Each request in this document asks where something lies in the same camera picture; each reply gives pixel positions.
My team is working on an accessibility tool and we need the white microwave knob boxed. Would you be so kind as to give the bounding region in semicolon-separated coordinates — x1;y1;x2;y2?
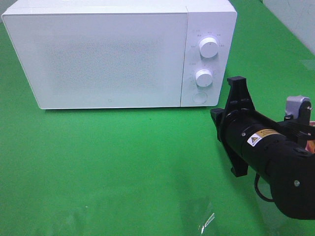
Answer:
195;69;213;88
199;37;219;59

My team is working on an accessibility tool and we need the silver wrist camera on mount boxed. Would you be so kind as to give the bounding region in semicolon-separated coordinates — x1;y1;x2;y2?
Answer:
284;95;312;125

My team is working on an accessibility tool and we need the white microwave oven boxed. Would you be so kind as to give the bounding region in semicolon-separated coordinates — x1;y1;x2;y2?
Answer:
1;0;237;107

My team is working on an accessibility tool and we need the pink round plate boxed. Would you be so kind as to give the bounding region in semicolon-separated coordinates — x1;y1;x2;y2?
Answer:
304;121;315;154

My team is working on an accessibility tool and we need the white microwave door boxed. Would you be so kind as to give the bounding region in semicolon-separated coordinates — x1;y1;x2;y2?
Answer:
3;13;187;109

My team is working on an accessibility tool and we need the lower white microwave knob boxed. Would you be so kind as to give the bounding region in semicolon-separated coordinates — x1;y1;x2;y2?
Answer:
195;69;213;88

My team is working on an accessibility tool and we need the round microwave door button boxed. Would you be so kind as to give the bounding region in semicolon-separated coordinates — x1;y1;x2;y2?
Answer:
192;92;207;104

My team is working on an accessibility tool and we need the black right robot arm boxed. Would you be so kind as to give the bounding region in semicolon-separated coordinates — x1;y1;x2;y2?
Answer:
211;76;315;220

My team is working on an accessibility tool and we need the upper white microwave knob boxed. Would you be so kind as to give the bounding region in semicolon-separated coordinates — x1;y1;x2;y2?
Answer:
199;37;219;59

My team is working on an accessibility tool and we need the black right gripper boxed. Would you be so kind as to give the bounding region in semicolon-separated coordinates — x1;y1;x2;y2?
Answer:
210;76;278;177

